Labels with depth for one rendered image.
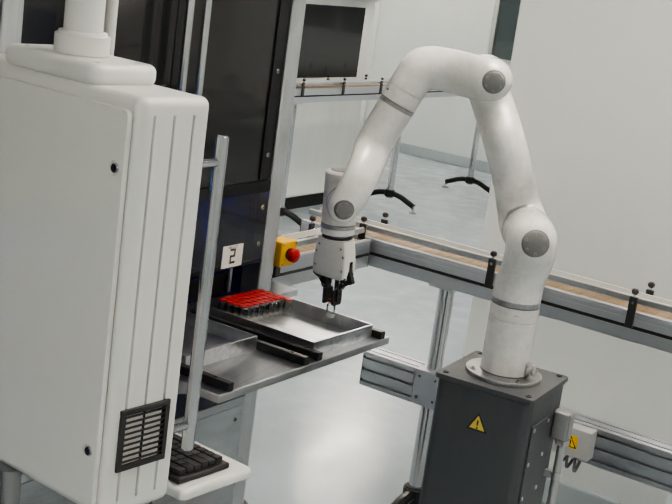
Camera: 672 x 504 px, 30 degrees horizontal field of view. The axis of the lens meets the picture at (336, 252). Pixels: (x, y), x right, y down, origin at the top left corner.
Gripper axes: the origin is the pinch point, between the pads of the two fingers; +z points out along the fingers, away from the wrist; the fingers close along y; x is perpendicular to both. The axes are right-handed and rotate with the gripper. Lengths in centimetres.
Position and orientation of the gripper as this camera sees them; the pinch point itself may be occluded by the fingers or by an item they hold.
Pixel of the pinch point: (332, 295)
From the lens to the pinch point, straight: 308.2
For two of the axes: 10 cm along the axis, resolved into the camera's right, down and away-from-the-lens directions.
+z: -0.9, 9.6, 2.6
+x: 6.3, -1.5, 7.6
